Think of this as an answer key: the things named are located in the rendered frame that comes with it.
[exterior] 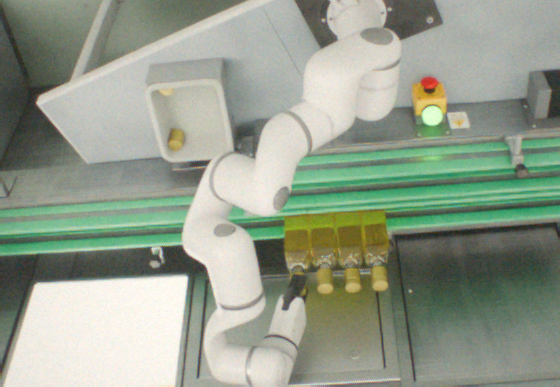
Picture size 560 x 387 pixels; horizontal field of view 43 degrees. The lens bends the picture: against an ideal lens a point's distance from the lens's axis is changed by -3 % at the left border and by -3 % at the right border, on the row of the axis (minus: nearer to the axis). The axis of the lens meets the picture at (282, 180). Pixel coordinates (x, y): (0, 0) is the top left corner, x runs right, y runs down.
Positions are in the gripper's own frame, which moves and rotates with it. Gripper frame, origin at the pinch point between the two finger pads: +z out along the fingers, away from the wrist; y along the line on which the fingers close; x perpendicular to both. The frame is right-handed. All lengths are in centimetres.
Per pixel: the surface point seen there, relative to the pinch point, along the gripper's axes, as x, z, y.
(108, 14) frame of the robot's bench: 73, 69, 23
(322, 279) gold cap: -4.9, 1.8, 2.1
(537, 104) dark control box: -46, 46, 20
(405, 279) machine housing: -20.3, 19.6, -15.7
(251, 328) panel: 11.2, -3.6, -12.5
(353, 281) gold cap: -11.4, 2.6, 2.0
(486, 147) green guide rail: -36, 36, 14
